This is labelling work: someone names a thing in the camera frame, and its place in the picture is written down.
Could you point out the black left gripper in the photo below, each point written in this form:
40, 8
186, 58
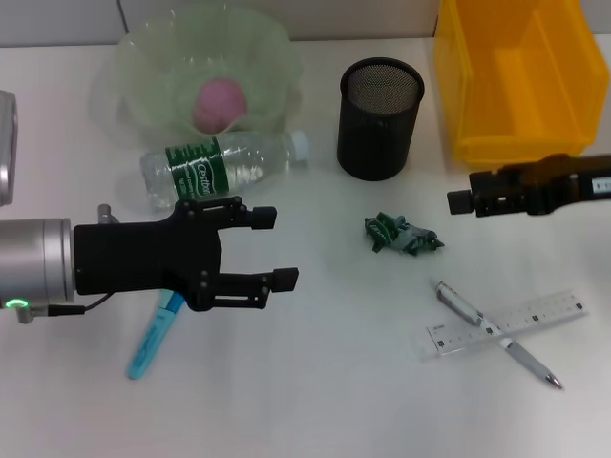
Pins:
143, 257

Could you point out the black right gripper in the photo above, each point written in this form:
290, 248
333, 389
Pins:
568, 183

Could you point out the green plastic wrapper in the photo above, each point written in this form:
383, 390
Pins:
386, 231

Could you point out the clear water bottle green label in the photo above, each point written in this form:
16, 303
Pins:
195, 172

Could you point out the pink toy peach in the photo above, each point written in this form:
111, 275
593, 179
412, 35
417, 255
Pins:
219, 107

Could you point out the black mesh pen cup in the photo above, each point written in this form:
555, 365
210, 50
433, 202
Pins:
377, 138

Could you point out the clear plastic ruler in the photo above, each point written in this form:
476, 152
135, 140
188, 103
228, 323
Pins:
549, 315

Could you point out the blue sheathed scissors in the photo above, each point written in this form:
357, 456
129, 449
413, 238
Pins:
148, 343

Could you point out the silver white ballpoint pen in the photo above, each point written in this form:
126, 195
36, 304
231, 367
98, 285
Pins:
530, 362

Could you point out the translucent green fruit bowl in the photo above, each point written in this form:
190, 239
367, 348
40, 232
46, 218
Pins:
157, 71

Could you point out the yellow plastic storage bin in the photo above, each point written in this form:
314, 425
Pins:
525, 95

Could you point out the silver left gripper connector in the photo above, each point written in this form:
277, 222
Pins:
107, 214

